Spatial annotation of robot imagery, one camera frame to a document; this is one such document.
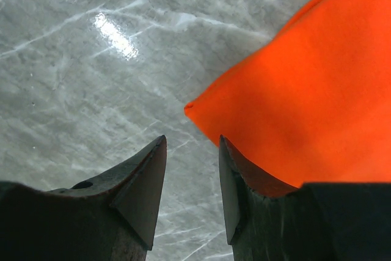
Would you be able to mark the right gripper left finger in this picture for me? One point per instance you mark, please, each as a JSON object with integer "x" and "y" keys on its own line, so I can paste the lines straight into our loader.
{"x": 111, "y": 216}

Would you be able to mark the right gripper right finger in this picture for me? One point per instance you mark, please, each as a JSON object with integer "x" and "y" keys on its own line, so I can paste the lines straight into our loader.
{"x": 268, "y": 219}

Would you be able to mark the orange t-shirt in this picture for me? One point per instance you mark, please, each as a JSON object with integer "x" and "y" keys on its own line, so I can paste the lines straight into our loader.
{"x": 313, "y": 105}

